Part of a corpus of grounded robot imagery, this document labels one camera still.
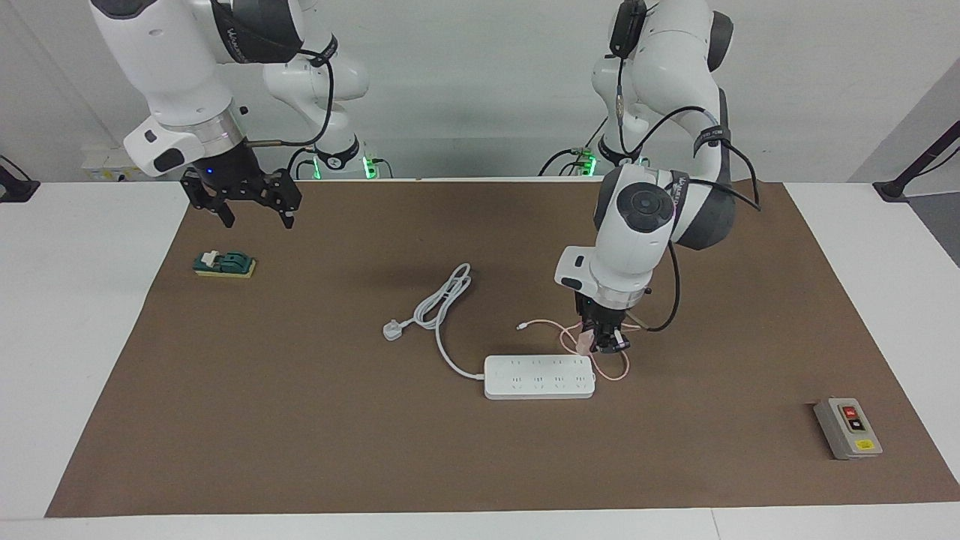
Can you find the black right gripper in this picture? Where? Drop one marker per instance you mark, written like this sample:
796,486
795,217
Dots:
225,176

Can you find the brown table mat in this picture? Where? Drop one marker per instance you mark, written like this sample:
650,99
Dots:
375,450

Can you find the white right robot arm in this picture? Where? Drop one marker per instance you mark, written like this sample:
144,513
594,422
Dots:
172,75

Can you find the black clamp stand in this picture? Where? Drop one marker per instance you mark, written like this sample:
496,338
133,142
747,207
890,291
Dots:
15,187
915,161

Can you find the white power strip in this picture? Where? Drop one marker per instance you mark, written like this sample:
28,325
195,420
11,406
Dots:
540,377

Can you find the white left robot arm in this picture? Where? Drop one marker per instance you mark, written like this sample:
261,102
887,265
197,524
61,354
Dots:
637,247

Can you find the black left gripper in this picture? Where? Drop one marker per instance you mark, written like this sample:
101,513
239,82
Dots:
600,319

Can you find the pink charger block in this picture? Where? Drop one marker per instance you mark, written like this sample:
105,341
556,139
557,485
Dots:
585,345

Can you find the grey on-off switch box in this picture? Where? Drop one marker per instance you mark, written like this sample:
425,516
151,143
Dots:
847,429

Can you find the white wall socket box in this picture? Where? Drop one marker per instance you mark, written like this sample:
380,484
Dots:
112,163

